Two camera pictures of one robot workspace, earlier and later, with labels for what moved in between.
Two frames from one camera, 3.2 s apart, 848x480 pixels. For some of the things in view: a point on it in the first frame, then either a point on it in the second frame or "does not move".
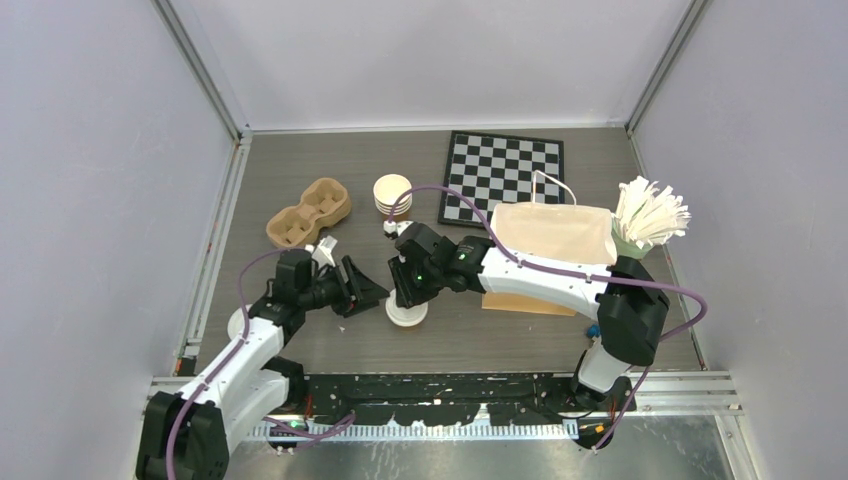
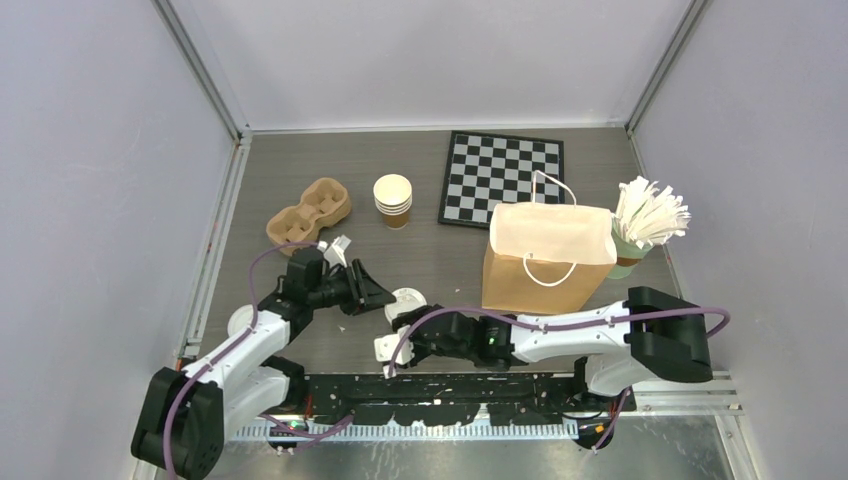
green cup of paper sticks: x=645 y=217 does not move
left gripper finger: x=366 y=288 does not move
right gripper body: x=432 y=272 -> x=424 y=348
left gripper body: x=329 y=291 does not move
